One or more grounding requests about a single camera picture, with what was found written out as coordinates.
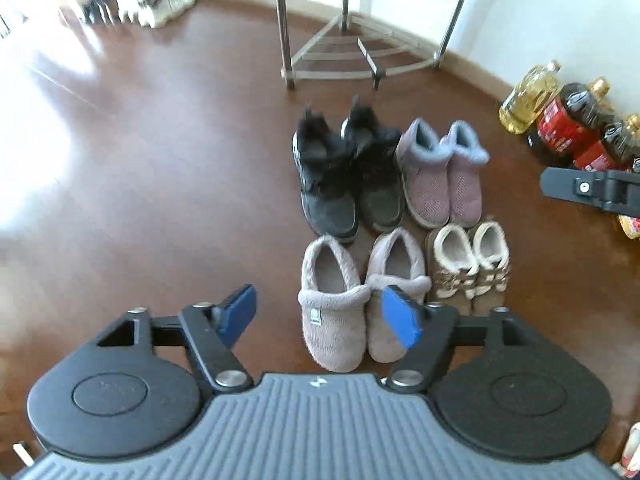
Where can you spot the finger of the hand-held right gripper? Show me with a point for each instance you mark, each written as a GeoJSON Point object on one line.
{"type": "Point", "coordinates": [565, 185]}

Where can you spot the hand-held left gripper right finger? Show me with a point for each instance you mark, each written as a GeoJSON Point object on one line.
{"type": "Point", "coordinates": [402, 317]}

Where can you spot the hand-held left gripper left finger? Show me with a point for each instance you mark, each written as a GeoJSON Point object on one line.
{"type": "Point", "coordinates": [240, 310]}

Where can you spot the beige knit slipper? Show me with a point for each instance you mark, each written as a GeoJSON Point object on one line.
{"type": "Point", "coordinates": [330, 325]}
{"type": "Point", "coordinates": [390, 265]}

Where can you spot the pink knit slipper boot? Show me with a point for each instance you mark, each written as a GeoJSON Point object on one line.
{"type": "Point", "coordinates": [465, 185]}
{"type": "Point", "coordinates": [425, 185]}

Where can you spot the black high-top boot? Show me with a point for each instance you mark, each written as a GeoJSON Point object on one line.
{"type": "Point", "coordinates": [377, 185]}
{"type": "Point", "coordinates": [325, 190]}

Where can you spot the metal corner shoe rack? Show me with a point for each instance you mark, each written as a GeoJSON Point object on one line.
{"type": "Point", "coordinates": [282, 20]}

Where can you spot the yellow cooking oil bottle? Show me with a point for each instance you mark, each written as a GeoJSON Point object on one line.
{"type": "Point", "coordinates": [527, 102]}

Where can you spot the row of assorted sneakers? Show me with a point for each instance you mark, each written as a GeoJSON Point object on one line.
{"type": "Point", "coordinates": [150, 2]}

